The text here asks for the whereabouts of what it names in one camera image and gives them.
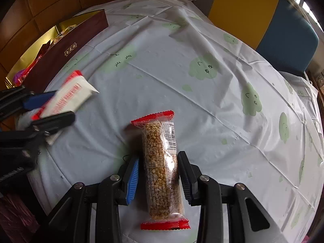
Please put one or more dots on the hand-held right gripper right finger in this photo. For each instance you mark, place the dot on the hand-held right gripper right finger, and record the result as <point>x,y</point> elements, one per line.
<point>186,177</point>

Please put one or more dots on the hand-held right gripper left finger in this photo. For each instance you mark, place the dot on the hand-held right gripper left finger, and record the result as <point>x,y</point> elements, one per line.
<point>133,179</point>

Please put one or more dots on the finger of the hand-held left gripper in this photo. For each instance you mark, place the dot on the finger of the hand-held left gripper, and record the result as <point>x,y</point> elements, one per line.
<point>38,101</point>
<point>55,121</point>

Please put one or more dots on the red-ended cereal bar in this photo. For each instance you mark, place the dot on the red-ended cereal bar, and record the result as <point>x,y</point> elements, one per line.
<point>159,169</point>

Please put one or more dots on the purple snack packet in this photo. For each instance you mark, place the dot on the purple snack packet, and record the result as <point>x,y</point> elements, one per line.
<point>19,77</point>

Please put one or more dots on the red foil snack packet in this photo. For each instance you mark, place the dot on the red foil snack packet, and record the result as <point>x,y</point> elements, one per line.
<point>33,67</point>

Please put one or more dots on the white red snack packet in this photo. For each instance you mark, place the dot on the white red snack packet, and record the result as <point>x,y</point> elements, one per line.
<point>73,91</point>

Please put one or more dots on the maroon tin box gold interior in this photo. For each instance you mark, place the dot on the maroon tin box gold interior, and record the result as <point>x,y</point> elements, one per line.
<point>65,48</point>

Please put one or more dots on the white printed tablecloth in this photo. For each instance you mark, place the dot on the white printed tablecloth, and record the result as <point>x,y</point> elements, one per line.
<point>202,119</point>

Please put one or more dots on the dark red patterned cloth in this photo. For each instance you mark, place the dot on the dark red patterned cloth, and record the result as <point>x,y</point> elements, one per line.
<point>15,220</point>

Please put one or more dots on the wooden wardrobe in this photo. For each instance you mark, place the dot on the wooden wardrobe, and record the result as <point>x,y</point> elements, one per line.
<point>50,2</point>

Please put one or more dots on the grey yellow blue chair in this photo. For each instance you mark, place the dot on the grey yellow blue chair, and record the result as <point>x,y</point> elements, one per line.
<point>243,10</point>

